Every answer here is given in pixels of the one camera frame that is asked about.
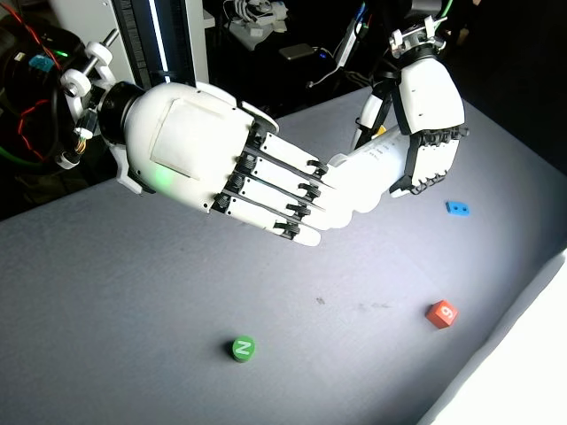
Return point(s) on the bright white side panel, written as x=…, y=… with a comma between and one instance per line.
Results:
x=531, y=376

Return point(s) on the grey power bank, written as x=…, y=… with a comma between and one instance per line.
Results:
x=296, y=51

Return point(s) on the green round block letter N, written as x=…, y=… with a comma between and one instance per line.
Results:
x=243, y=348

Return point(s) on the red block number 9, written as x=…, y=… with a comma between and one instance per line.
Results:
x=442, y=314

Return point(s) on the grey table cloth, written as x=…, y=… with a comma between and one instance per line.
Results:
x=133, y=288

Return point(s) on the white robot body column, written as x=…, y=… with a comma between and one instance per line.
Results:
x=197, y=40

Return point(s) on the blue flat block two holes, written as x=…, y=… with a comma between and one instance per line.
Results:
x=457, y=208

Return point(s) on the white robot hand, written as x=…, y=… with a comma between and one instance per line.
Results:
x=186, y=133
x=432, y=97

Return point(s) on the white flat bar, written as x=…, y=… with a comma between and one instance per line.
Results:
x=347, y=42

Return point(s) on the yellow round block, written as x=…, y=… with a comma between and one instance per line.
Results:
x=380, y=130

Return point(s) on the white parts pile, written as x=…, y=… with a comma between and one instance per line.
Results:
x=254, y=24

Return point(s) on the large translucent plastic syringe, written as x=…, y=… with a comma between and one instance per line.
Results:
x=372, y=177

